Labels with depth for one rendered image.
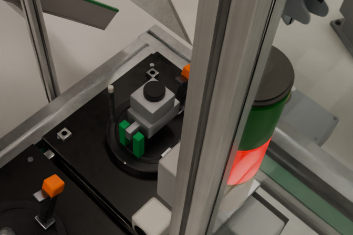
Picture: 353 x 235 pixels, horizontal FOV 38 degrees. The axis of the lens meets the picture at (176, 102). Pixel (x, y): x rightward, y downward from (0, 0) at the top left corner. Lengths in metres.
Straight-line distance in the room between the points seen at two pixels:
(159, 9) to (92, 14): 1.49
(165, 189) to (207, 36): 0.28
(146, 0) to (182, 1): 1.24
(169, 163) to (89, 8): 0.44
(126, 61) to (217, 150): 0.61
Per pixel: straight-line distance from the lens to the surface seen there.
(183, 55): 0.91
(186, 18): 1.11
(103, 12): 0.87
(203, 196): 0.36
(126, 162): 0.75
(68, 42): 1.06
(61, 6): 0.82
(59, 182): 0.66
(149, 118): 0.69
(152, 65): 0.87
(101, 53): 1.04
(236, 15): 0.22
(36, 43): 0.79
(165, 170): 0.47
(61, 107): 0.85
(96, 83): 0.88
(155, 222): 0.71
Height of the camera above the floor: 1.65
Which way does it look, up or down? 55 degrees down
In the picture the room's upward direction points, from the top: 6 degrees clockwise
